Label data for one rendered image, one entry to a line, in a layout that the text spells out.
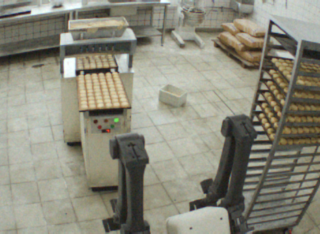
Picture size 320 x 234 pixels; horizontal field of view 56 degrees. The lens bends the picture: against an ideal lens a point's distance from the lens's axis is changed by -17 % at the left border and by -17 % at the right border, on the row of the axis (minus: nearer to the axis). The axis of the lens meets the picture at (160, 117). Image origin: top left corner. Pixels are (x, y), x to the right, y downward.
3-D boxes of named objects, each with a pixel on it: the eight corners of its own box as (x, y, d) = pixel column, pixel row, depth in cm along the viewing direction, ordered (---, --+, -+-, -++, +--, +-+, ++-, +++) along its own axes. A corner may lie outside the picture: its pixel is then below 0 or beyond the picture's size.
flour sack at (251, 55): (248, 63, 568) (249, 55, 560) (234, 53, 599) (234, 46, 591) (274, 61, 598) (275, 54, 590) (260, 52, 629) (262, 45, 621)
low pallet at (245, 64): (210, 44, 655) (210, 39, 649) (241, 43, 687) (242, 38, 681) (247, 71, 566) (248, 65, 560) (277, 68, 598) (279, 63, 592)
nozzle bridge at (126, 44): (60, 63, 335) (60, 33, 317) (128, 58, 355) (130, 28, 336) (59, 78, 309) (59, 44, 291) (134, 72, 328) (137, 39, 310)
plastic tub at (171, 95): (157, 100, 456) (158, 89, 447) (167, 94, 472) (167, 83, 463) (178, 108, 443) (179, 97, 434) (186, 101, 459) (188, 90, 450)
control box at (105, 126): (90, 131, 268) (89, 115, 261) (120, 129, 275) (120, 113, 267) (91, 134, 265) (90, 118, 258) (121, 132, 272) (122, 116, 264)
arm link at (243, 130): (241, 129, 118) (262, 125, 121) (221, 114, 129) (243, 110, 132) (223, 223, 136) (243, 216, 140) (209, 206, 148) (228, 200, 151)
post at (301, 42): (236, 237, 259) (301, 39, 167) (236, 234, 261) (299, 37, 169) (239, 236, 259) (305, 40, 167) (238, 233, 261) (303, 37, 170)
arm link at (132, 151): (122, 154, 101) (154, 148, 105) (109, 133, 113) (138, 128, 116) (127, 250, 121) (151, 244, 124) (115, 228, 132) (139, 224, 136)
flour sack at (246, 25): (230, 24, 611) (231, 17, 602) (245, 24, 630) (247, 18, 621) (256, 39, 560) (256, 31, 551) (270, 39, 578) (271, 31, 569)
